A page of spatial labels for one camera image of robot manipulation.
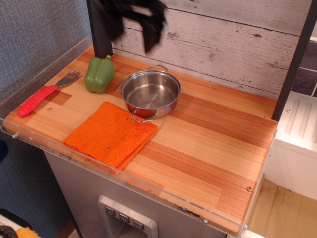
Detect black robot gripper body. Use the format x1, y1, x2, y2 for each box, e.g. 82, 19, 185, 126
96, 0, 166, 22

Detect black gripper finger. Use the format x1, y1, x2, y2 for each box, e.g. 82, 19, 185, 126
139, 15, 166, 53
103, 8, 124, 41

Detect stainless steel two-handled pot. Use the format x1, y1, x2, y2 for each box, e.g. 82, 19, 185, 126
120, 64, 182, 123

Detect orange folded towel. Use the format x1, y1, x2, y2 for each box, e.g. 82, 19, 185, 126
64, 102, 158, 170

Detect green toy bell pepper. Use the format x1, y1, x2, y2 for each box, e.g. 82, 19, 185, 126
84, 55, 115, 94

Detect clear acrylic edge guard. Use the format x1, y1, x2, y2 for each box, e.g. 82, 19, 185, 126
3, 113, 277, 237

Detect grey toy fridge cabinet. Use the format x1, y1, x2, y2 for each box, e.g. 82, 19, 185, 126
45, 152, 226, 238

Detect white toy sink unit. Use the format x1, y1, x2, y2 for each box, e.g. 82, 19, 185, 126
264, 92, 317, 199

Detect silver dispenser panel with buttons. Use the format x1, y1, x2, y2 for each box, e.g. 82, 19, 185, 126
98, 194, 159, 238

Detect yellow object bottom left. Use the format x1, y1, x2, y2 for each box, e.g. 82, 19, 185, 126
16, 227, 39, 238

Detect dark vertical post left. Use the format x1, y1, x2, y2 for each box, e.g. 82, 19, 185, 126
86, 0, 113, 58

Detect dark vertical post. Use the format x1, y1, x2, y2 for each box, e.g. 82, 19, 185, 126
271, 0, 317, 121
86, 0, 113, 58

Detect fork with red handle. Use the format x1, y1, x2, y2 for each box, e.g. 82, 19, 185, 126
18, 70, 81, 117

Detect dark vertical post right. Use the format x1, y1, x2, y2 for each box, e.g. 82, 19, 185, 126
271, 0, 317, 121

